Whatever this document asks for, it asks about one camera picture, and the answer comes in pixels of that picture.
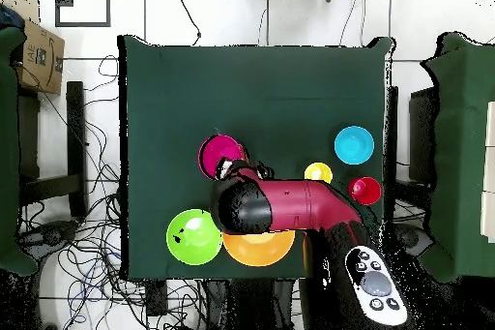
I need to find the small magenta bowl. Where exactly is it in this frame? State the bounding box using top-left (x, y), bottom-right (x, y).
top-left (197, 134), bottom-right (248, 181)

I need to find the small light blue bowl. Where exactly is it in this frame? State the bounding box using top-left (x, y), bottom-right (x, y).
top-left (334, 125), bottom-right (375, 165)

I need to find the red cup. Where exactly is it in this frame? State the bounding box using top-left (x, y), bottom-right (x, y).
top-left (347, 176), bottom-right (383, 206)

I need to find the black cable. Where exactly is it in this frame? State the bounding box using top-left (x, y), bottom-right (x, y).
top-left (172, 0), bottom-right (203, 47)

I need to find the yellow cup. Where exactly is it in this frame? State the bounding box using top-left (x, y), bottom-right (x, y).
top-left (304, 162), bottom-right (334, 185)

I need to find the tangle of black cables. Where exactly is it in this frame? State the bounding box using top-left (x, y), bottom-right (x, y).
top-left (16, 54), bottom-right (210, 330)

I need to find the white box stack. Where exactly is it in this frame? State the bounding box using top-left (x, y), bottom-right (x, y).
top-left (480, 100), bottom-right (495, 244)

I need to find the green cloth-covered table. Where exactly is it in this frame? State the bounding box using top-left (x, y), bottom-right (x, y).
top-left (419, 31), bottom-right (495, 284)
top-left (0, 25), bottom-right (39, 276)

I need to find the large orange-yellow bowl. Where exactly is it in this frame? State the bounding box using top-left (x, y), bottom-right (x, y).
top-left (221, 228), bottom-right (296, 268)

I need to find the cardboard box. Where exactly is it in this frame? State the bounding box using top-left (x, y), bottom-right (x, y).
top-left (11, 0), bottom-right (66, 96)

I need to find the dark green tablecloth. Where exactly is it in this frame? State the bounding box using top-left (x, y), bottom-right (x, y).
top-left (117, 34), bottom-right (396, 282)

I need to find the black square frame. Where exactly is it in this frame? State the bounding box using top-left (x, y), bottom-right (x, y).
top-left (54, 0), bottom-right (112, 28)

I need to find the large green bowl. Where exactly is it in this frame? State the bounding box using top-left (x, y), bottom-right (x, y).
top-left (165, 208), bottom-right (223, 266)

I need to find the black metal stand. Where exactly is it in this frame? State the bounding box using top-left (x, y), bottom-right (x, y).
top-left (17, 80), bottom-right (89, 220)

